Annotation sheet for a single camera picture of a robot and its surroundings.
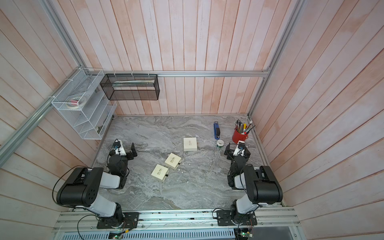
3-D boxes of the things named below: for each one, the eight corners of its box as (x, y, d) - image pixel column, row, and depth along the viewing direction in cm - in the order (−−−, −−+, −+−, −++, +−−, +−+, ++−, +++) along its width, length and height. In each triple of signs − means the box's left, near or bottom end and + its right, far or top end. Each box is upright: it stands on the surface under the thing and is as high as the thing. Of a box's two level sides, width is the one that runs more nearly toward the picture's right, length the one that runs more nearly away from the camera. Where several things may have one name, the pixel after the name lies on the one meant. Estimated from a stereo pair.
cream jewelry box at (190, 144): (183, 151, 101) (182, 148, 98) (183, 140, 107) (183, 137, 104) (197, 151, 101) (197, 148, 98) (196, 140, 107) (196, 137, 104)
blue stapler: (214, 139, 108) (215, 135, 104) (213, 125, 116) (213, 121, 112) (219, 139, 108) (221, 135, 104) (217, 125, 116) (218, 121, 112)
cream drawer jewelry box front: (151, 176, 90) (150, 174, 87) (158, 165, 94) (157, 163, 92) (164, 182, 87) (163, 180, 85) (170, 171, 92) (170, 169, 89)
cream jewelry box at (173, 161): (164, 164, 95) (164, 161, 92) (171, 154, 99) (171, 152, 97) (175, 170, 92) (175, 168, 90) (182, 160, 96) (182, 158, 94)
